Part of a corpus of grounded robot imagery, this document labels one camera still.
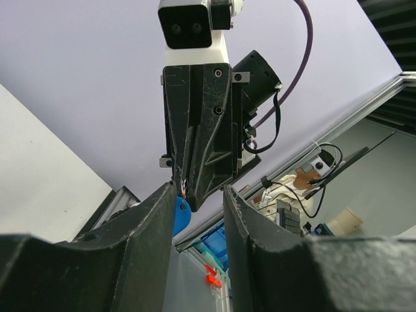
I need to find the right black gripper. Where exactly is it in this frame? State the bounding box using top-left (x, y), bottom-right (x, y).
top-left (159, 63), bottom-right (255, 212)

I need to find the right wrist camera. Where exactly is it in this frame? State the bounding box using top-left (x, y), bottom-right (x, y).
top-left (157, 0), bottom-right (244, 66)

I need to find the silver key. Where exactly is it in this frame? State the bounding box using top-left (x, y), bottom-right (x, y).
top-left (179, 178), bottom-right (188, 200)

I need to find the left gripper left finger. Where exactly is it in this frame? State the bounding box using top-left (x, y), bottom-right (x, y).
top-left (1, 182), bottom-right (176, 311)

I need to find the blue key tag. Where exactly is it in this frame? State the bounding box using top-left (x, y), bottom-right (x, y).
top-left (173, 196), bottom-right (192, 237)

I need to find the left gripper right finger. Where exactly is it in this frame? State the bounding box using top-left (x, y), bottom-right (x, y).
top-left (223, 185), bottom-right (415, 311)

